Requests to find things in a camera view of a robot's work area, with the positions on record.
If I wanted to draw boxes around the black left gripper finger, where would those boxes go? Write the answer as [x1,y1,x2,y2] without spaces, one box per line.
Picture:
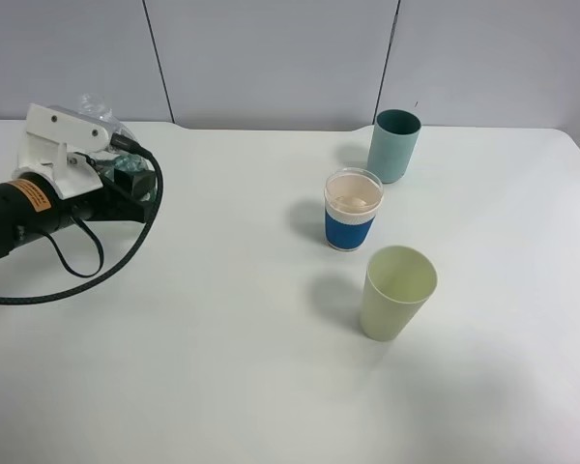
[91,190,155,223]
[114,169,155,198]

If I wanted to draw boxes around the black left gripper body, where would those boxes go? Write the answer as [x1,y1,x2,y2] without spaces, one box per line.
[9,177,103,242]

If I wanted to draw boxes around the clear green label water bottle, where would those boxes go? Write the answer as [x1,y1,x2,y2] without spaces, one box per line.
[77,94,157,201]

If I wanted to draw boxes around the blue sleeved cream cup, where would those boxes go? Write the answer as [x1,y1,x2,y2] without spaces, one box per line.
[324,167,384,251]

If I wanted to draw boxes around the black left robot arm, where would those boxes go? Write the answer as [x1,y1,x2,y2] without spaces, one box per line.
[0,169,157,260]

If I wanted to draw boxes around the light teal tall cup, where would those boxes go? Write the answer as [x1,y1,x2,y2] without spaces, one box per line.
[366,109,421,184]

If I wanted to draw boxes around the pale green plastic cup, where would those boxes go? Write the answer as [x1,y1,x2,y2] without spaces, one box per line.
[360,246,438,342]

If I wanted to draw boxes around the black braided left camera cable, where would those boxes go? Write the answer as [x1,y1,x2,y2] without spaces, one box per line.
[0,134,165,305]

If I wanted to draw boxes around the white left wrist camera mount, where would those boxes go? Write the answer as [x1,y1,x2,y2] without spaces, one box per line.
[13,103,116,200]

